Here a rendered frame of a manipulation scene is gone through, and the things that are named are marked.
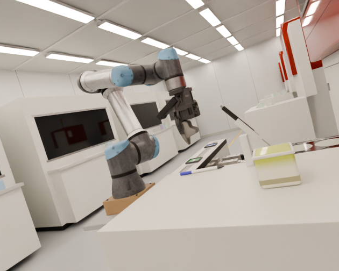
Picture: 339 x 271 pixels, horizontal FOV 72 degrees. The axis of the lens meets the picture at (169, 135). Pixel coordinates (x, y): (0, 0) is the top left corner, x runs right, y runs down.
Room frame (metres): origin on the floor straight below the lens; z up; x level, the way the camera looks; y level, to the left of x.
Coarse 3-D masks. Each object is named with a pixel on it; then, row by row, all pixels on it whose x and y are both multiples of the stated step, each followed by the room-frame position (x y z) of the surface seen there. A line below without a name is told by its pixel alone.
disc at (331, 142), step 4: (324, 140) 0.87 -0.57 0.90; (328, 140) 0.86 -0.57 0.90; (332, 140) 0.85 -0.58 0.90; (336, 140) 0.83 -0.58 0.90; (316, 144) 0.86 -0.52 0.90; (320, 144) 0.84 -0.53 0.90; (324, 144) 0.83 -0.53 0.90; (328, 144) 0.81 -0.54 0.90; (332, 144) 0.80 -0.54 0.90; (336, 144) 0.79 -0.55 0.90
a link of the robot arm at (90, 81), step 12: (84, 72) 1.09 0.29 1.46; (96, 72) 1.01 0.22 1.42; (108, 72) 0.92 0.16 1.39; (120, 72) 0.82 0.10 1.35; (132, 72) 0.84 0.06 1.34; (144, 72) 0.88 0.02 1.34; (84, 84) 1.08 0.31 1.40; (96, 84) 1.00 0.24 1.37; (108, 84) 0.94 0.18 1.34; (120, 84) 0.84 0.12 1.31; (132, 84) 0.87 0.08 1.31
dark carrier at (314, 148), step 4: (316, 140) 0.90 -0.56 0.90; (320, 140) 0.89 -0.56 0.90; (296, 144) 0.93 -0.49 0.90; (300, 144) 0.92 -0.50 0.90; (312, 144) 0.87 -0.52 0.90; (308, 148) 0.83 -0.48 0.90; (312, 148) 0.82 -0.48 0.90; (316, 148) 0.80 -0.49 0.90; (320, 148) 0.79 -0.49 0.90; (324, 148) 0.78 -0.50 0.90; (296, 152) 0.83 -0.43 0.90; (300, 152) 0.82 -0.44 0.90; (304, 152) 0.81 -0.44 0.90
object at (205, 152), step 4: (216, 140) 1.25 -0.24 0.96; (220, 140) 1.21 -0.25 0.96; (204, 148) 1.11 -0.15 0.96; (208, 148) 1.09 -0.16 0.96; (212, 148) 1.05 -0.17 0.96; (200, 152) 1.04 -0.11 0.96; (204, 152) 1.03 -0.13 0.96; (208, 152) 0.99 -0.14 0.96; (212, 152) 0.97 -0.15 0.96; (192, 156) 1.00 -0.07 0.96; (196, 156) 0.97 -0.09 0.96; (200, 156) 0.97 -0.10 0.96; (204, 156) 0.92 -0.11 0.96; (200, 160) 0.88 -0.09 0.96; (184, 164) 0.89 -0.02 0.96; (188, 164) 0.87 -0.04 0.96; (192, 164) 0.86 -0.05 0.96; (196, 164) 0.83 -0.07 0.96; (200, 164) 0.82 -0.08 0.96; (180, 168) 0.84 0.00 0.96; (184, 168) 0.84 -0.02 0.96; (188, 168) 0.82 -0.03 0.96; (192, 168) 0.79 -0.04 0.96; (176, 172) 0.80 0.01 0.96; (180, 172) 0.80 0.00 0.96
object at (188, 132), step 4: (184, 124) 0.87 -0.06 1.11; (184, 128) 0.87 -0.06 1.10; (188, 128) 0.86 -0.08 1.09; (192, 128) 0.86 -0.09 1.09; (184, 132) 0.87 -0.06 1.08; (188, 132) 0.87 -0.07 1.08; (192, 132) 0.86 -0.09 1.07; (184, 136) 0.87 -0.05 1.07; (188, 136) 0.87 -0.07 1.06; (188, 140) 0.89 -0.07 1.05; (188, 144) 0.89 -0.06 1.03
